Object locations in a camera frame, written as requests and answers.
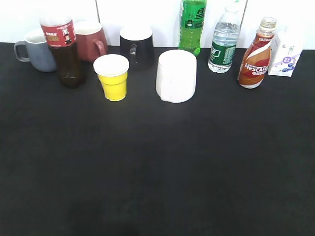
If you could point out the orange nescafe coffee bottle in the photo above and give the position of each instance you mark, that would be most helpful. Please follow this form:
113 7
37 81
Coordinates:
257 57

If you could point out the grey ceramic mug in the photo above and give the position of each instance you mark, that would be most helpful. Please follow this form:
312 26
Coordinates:
38 53

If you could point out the white ceramic mug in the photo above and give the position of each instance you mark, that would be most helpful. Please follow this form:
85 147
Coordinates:
176 76

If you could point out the black ceramic mug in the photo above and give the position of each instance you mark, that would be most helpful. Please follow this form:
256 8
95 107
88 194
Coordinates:
136 44

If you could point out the dark red ceramic mug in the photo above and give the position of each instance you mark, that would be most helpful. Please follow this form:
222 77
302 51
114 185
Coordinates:
91 40

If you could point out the green sprite bottle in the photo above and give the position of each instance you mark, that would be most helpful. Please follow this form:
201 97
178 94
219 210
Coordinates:
191 25

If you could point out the yellow plastic cup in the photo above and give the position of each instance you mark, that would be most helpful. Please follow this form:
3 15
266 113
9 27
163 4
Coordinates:
112 72

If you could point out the clear water bottle green label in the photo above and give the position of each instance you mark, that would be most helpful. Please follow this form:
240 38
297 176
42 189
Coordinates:
225 38

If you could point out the brown tea bottle red label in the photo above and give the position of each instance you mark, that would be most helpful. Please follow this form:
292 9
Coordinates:
61 40

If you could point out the white blueberry milk carton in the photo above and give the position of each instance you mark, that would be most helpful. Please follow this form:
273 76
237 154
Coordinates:
286 48

